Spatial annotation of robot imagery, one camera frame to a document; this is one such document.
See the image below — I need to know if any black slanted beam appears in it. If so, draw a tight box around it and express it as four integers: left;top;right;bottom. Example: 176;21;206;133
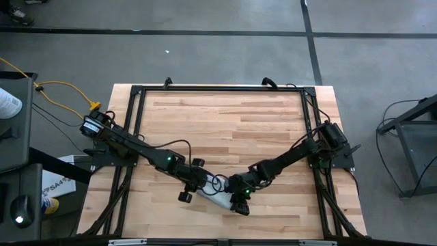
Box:
29;146;93;185

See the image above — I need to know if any silver frame bracket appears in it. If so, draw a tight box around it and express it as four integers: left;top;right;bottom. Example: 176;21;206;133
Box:
108;238;147;246
299;240;337;246

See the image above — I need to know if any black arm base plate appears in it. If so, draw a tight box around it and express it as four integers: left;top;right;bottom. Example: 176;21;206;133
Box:
307;143;356;170
83;146;139;168

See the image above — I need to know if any yellow extension cable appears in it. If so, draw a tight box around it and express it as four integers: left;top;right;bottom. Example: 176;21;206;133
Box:
0;57;102;112

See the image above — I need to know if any black camera cable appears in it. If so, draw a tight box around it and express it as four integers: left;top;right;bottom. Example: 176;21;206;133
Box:
203;173;223;195
213;174;236;196

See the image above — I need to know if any black floor cable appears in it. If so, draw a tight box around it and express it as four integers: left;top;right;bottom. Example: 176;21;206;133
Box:
375;98;437;213
31;101;98;153

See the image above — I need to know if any grey metal cart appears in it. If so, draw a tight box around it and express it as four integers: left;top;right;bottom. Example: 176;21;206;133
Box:
375;94;437;199

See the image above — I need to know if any black computer mouse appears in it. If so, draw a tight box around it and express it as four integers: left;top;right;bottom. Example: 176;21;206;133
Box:
9;194;36;229

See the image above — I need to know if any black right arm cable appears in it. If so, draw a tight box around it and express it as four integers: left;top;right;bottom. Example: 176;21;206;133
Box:
285;83;332;137

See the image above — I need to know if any black right camera cable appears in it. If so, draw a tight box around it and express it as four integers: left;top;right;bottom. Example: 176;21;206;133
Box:
213;174;236;196

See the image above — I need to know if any black aluminium table frame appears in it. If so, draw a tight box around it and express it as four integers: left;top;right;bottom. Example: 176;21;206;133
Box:
76;77;368;240

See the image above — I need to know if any grey microfiber towel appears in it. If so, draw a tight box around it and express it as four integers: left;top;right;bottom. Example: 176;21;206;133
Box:
197;173;236;210

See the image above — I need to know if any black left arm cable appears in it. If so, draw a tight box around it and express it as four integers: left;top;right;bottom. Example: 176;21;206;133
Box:
136;135;194;165

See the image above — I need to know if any black left camera cable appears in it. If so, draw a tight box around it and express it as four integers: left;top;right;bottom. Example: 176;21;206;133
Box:
203;173;223;195

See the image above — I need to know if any person's yellow shoe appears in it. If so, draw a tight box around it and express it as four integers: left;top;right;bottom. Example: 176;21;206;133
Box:
41;196;60;215

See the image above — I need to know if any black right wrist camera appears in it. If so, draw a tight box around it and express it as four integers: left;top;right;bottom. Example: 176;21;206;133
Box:
230;200;251;217

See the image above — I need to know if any black desk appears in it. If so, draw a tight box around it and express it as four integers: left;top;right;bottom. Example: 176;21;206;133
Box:
0;70;44;244

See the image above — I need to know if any person's dark shoe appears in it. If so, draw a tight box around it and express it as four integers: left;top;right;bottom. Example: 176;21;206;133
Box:
6;3;36;27

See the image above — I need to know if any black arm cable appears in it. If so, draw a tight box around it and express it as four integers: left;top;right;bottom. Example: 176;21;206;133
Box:
136;135;194;165
285;83;332;137

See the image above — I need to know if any white cardboard box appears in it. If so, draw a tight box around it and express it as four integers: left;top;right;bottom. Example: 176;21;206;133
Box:
40;155;78;199

